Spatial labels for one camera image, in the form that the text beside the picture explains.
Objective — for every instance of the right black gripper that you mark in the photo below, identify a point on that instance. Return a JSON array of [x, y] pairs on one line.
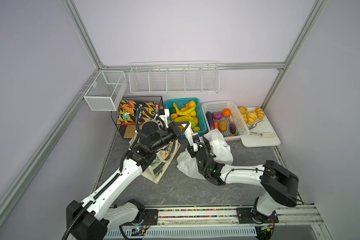
[[208, 151]]

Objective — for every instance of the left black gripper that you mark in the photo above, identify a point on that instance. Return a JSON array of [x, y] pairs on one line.
[[176, 131]]

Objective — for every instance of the white plastic grocery bag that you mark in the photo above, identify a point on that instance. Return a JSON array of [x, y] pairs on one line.
[[220, 153]]

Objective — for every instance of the cream canvas tote bag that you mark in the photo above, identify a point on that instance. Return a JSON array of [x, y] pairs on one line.
[[154, 164]]

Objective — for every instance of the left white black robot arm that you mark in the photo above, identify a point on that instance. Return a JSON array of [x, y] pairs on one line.
[[114, 180]]

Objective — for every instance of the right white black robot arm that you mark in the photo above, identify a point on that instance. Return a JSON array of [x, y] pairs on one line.
[[280, 184]]

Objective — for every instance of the yellow banana bunch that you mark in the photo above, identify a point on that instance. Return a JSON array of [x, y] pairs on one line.
[[186, 119]]

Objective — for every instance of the single yellow banana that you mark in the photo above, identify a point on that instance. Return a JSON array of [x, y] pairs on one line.
[[190, 107]]

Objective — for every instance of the teal plastic fruit basket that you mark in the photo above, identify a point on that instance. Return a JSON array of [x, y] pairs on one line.
[[197, 114]]

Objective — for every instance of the dark purple eggplant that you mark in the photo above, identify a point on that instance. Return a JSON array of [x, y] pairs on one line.
[[210, 120]]

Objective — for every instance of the purple red onion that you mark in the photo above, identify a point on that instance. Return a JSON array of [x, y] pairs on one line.
[[218, 115]]

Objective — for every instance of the brown potato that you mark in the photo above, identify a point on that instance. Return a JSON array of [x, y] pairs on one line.
[[223, 126]]

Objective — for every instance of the white plastic vegetable basket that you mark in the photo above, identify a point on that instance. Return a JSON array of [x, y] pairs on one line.
[[219, 106]]

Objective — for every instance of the small striped purple eggplant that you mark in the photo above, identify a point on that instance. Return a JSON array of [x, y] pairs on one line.
[[232, 125]]

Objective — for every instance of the white tray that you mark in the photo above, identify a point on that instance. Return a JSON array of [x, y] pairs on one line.
[[261, 132]]

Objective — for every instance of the croissant top left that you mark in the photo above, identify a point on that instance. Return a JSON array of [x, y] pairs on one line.
[[243, 110]]

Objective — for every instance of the croissant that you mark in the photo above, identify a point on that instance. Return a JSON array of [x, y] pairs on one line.
[[243, 110], [251, 117], [260, 113]]

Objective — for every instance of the black yellow chips bag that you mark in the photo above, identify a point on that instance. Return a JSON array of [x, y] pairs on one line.
[[128, 109]]

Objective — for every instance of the croissant middle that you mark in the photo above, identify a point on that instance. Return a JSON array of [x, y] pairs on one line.
[[251, 117]]

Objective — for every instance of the croissant right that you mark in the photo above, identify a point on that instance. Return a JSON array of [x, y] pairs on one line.
[[260, 113]]

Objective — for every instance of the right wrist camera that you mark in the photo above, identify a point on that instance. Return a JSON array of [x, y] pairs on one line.
[[194, 142]]

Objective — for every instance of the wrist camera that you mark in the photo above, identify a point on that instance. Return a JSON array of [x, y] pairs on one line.
[[194, 142], [164, 114]]

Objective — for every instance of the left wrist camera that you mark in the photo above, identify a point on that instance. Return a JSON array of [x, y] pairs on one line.
[[164, 114]]

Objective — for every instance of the white wire wall rack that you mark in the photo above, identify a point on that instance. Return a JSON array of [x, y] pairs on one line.
[[174, 77]]

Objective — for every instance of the black wire wooden shelf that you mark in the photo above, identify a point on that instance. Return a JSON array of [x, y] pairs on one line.
[[128, 131]]

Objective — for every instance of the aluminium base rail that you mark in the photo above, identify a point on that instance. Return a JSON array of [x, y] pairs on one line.
[[203, 223]]

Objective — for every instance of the white mesh wall basket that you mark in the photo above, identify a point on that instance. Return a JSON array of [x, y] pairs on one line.
[[106, 91]]

